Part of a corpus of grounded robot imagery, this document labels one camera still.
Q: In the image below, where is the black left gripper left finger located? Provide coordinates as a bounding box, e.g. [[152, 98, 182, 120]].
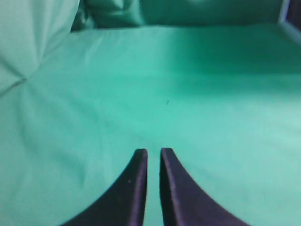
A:
[[63, 149, 148, 226]]

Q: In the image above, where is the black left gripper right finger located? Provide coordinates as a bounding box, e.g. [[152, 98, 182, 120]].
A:
[[159, 148, 248, 226]]

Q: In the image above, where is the green cloth backdrop and cover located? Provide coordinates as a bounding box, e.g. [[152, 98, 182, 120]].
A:
[[0, 0, 301, 226]]

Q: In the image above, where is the white plastic drawer cabinet frame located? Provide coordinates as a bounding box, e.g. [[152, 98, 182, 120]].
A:
[[278, 0, 301, 45]]

